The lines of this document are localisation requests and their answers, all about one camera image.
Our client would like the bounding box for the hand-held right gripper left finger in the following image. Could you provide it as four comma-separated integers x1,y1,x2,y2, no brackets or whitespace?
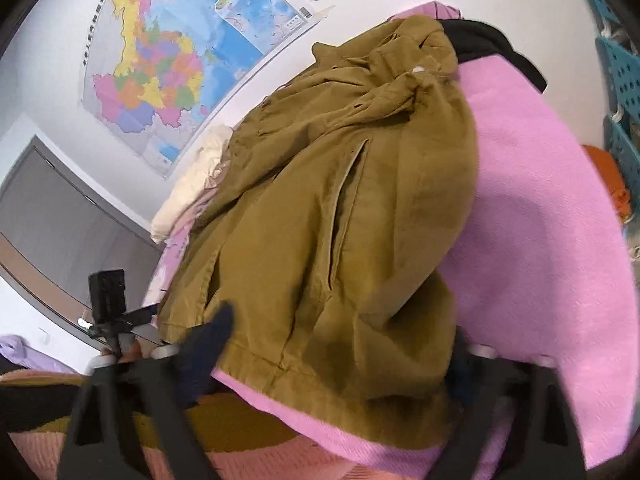
56,302,236,480

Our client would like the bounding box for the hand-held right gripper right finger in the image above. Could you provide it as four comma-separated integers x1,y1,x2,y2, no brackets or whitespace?
440,330,588,480

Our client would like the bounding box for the brown jacket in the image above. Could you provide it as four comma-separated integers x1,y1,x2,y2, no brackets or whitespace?
157,14,481,453

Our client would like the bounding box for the striped knit cloth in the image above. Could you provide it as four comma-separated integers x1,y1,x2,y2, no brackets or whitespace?
0,369,451,480

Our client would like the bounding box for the cream garment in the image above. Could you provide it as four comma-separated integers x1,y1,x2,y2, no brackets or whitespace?
150,125,236,245

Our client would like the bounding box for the pink daisy print blanket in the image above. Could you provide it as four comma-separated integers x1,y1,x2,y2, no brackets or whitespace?
142,2,640,471

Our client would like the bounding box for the purple cloth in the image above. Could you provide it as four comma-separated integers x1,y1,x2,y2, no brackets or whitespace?
0,335,76,376

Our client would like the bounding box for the grey wardrobe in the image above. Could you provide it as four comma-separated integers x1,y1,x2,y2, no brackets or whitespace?
0,135,166,342

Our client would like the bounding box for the orange cloth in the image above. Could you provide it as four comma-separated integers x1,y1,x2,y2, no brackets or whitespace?
582,144,633,222

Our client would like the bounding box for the black garment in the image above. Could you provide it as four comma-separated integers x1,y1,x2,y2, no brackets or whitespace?
442,19,548,93

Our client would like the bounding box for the colourful wall map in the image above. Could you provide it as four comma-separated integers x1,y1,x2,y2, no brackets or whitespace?
77,0,336,179

